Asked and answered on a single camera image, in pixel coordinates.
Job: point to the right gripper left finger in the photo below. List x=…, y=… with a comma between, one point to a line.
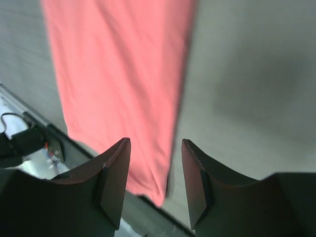
x=85, y=201

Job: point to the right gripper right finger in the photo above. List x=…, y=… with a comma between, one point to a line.
x=225, y=203

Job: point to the coral red t shirt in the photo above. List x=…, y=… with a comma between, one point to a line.
x=119, y=70

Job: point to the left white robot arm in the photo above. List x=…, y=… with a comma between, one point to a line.
x=14, y=149

